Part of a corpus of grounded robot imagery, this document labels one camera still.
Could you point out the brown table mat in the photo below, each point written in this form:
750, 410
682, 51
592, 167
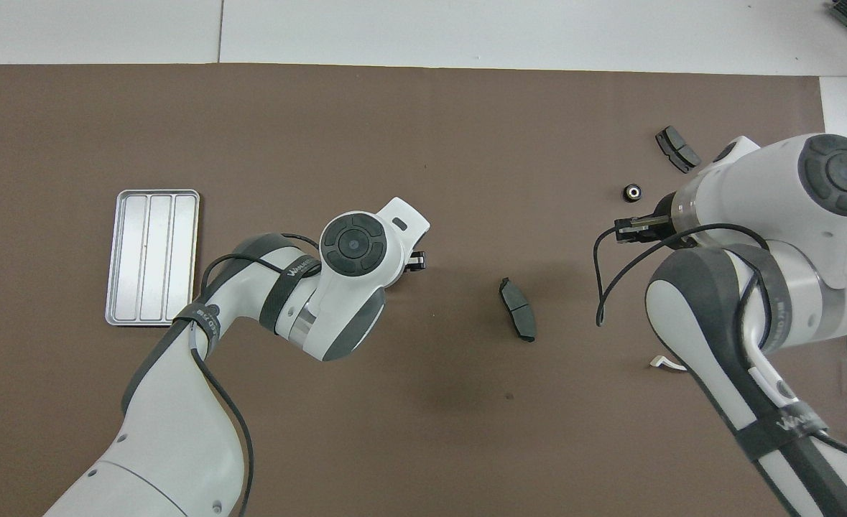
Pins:
466, 143

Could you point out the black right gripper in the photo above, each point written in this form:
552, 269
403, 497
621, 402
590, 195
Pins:
656, 231

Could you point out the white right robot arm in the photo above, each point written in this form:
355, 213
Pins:
789, 215

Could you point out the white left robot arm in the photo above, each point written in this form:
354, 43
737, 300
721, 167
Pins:
179, 431

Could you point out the large black bearing gear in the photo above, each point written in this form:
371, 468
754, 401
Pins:
632, 192

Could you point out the grey brake pad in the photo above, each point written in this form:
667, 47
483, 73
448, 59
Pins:
678, 149
518, 309

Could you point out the white curved plastic bracket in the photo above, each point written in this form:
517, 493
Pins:
659, 362

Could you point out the silver metal tray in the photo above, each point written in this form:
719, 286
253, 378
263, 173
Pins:
143, 258

